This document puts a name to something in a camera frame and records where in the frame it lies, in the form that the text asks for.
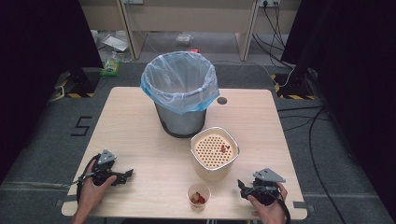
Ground black stand base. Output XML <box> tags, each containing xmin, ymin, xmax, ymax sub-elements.
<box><xmin>66</xmin><ymin>67</ymin><xmax>101</xmax><ymax>94</ymax></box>
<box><xmin>275</xmin><ymin>66</ymin><xmax>316</xmax><ymax>96</ymax></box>

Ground red food scraps in cup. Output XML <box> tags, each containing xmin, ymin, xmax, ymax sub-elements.
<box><xmin>190</xmin><ymin>191</ymin><xmax>207</xmax><ymax>205</ymax></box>

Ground small clear plastic cup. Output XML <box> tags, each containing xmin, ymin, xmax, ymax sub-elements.
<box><xmin>186</xmin><ymin>183</ymin><xmax>212</xmax><ymax>213</ymax></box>

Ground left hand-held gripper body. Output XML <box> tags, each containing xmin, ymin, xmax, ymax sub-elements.
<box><xmin>91</xmin><ymin>148</ymin><xmax>121</xmax><ymax>188</ymax></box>

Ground beige container with perforated strainer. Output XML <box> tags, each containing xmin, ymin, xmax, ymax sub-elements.
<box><xmin>190</xmin><ymin>125</ymin><xmax>241</xmax><ymax>183</ymax></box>

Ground green plastic packet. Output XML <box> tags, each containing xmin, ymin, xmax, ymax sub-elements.
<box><xmin>99</xmin><ymin>50</ymin><xmax>121</xmax><ymax>78</ymax></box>

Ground thin white floor cable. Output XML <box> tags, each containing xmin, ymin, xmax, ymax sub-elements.
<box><xmin>214</xmin><ymin>60</ymin><xmax>295</xmax><ymax>89</ymax></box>

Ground metal mesh waste bin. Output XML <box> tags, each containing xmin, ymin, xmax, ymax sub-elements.
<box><xmin>154</xmin><ymin>101</ymin><xmax>207</xmax><ymax>139</ymax></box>

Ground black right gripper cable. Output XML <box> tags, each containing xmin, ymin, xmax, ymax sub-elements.
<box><xmin>274</xmin><ymin>189</ymin><xmax>292</xmax><ymax>224</ymax></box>

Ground person's right hand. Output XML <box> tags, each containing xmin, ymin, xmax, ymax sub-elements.
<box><xmin>247</xmin><ymin>182</ymin><xmax>290</xmax><ymax>224</ymax></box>

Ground white wall power socket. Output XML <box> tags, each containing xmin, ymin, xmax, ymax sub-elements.
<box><xmin>258</xmin><ymin>0</ymin><xmax>281</xmax><ymax>8</ymax></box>

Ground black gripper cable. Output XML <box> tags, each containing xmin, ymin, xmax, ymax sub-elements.
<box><xmin>274</xmin><ymin>189</ymin><xmax>292</xmax><ymax>224</ymax></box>
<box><xmin>61</xmin><ymin>154</ymin><xmax>101</xmax><ymax>203</ymax></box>

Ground black floor cables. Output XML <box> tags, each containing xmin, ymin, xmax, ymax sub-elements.
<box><xmin>276</xmin><ymin>105</ymin><xmax>348</xmax><ymax>224</ymax></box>

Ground clear plastic box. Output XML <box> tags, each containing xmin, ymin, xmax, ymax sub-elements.
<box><xmin>175</xmin><ymin>33</ymin><xmax>194</xmax><ymax>45</ymax></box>

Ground person's left hand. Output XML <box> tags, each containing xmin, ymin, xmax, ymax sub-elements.
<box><xmin>77</xmin><ymin>161</ymin><xmax>118</xmax><ymax>215</ymax></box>

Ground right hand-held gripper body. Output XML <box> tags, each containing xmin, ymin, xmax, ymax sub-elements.
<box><xmin>248</xmin><ymin>167</ymin><xmax>287</xmax><ymax>206</ymax></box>

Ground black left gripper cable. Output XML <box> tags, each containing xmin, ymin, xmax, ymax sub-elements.
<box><xmin>61</xmin><ymin>154</ymin><xmax>101</xmax><ymax>203</ymax></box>

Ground blue plastic bin liner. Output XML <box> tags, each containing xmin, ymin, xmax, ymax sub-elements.
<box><xmin>140</xmin><ymin>50</ymin><xmax>220</xmax><ymax>116</ymax></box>

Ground white paper sheets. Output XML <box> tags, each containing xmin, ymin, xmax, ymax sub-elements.
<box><xmin>101</xmin><ymin>34</ymin><xmax>130</xmax><ymax>53</ymax></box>

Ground yellow black hazard tape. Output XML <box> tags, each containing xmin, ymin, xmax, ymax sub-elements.
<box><xmin>53</xmin><ymin>78</ymin><xmax>94</xmax><ymax>99</ymax></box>
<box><xmin>269</xmin><ymin>73</ymin><xmax>317</xmax><ymax>102</ymax></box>

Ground black cables from socket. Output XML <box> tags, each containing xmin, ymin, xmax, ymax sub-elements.
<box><xmin>251</xmin><ymin>2</ymin><xmax>295</xmax><ymax>70</ymax></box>

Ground black curtain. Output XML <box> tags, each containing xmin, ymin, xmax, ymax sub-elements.
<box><xmin>0</xmin><ymin>0</ymin><xmax>104</xmax><ymax>185</ymax></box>
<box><xmin>280</xmin><ymin>0</ymin><xmax>396</xmax><ymax>217</ymax></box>

